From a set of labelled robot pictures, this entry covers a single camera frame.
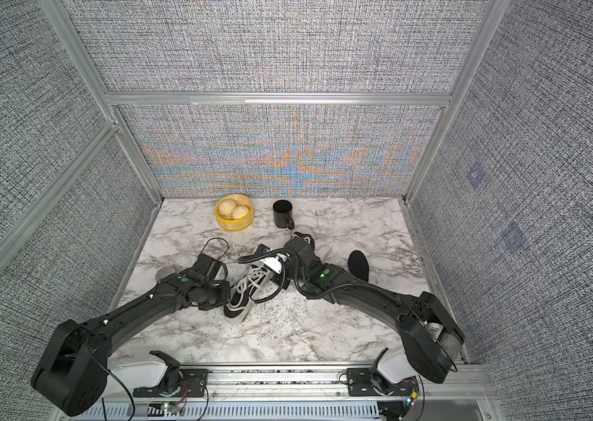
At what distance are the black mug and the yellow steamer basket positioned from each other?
113 mm

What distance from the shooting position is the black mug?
41.6 inches

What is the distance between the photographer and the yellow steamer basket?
1.08m
